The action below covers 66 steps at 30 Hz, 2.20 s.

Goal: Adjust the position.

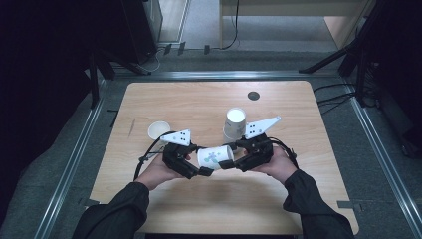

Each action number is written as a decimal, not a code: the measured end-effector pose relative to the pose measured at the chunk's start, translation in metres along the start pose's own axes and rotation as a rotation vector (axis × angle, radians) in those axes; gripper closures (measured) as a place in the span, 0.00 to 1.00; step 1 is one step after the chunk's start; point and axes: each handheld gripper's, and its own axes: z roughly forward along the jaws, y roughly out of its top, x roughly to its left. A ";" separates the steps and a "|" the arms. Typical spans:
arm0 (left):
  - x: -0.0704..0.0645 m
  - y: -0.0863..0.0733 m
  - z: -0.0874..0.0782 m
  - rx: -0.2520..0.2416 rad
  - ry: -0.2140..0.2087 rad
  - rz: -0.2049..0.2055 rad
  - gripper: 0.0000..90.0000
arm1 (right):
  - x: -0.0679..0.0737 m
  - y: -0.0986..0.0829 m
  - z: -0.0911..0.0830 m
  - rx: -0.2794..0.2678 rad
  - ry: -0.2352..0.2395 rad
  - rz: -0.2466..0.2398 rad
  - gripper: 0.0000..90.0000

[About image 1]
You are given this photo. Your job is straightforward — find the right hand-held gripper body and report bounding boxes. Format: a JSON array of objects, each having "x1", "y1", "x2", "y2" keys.
[{"x1": 236, "y1": 115, "x2": 282, "y2": 173}]

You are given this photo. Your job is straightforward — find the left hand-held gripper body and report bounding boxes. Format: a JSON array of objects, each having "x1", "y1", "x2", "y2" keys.
[{"x1": 159, "y1": 128, "x2": 200, "y2": 180}]

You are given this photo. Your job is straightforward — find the white floral paper cup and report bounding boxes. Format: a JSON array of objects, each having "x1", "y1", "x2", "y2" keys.
[
  {"x1": 147, "y1": 120, "x2": 171, "y2": 141},
  {"x1": 196, "y1": 144, "x2": 235, "y2": 171}
]

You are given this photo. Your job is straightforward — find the stack of white paper cups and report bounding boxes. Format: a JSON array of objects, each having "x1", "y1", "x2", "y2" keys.
[{"x1": 222, "y1": 107, "x2": 248, "y2": 144}]

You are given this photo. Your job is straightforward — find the person's left hand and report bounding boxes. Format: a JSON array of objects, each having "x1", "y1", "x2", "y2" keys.
[{"x1": 133, "y1": 152, "x2": 192, "y2": 192}]

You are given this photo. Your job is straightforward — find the person's right hand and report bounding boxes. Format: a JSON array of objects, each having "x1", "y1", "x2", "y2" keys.
[{"x1": 252, "y1": 145, "x2": 299, "y2": 185}]

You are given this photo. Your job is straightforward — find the black tripod stand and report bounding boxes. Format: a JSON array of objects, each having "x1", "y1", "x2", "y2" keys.
[
  {"x1": 298, "y1": 0, "x2": 381, "y2": 108},
  {"x1": 87, "y1": 49, "x2": 152, "y2": 110}
]

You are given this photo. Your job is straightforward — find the black computer tower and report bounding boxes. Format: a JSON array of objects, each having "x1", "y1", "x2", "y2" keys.
[{"x1": 120, "y1": 0, "x2": 163, "y2": 65}]

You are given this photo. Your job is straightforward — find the light wooden desk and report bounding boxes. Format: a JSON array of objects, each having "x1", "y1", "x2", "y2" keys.
[{"x1": 218, "y1": 0, "x2": 377, "y2": 50}]

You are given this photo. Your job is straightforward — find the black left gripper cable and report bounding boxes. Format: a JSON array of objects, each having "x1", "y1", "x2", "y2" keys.
[{"x1": 132, "y1": 130, "x2": 177, "y2": 182}]

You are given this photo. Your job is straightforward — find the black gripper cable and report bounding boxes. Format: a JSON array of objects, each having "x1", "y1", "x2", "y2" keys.
[
  {"x1": 268, "y1": 136, "x2": 300, "y2": 169},
  {"x1": 132, "y1": 130, "x2": 177, "y2": 182}
]

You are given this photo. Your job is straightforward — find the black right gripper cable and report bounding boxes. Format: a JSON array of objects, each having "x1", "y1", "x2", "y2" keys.
[{"x1": 268, "y1": 136, "x2": 300, "y2": 169}]

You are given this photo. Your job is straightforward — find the black floor cables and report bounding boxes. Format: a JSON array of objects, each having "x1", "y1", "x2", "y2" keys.
[{"x1": 313, "y1": 83, "x2": 358, "y2": 116}]

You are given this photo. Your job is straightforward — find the white floor cable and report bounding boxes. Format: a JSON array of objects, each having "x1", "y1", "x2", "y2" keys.
[{"x1": 144, "y1": 46, "x2": 167, "y2": 73}]

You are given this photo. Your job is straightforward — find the metal floor rail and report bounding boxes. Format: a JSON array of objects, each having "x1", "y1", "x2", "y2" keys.
[
  {"x1": 342, "y1": 79, "x2": 422, "y2": 235},
  {"x1": 33, "y1": 79, "x2": 111, "y2": 239}
]

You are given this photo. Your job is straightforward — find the black hanging cable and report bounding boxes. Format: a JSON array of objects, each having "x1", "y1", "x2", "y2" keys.
[{"x1": 220, "y1": 0, "x2": 241, "y2": 51}]

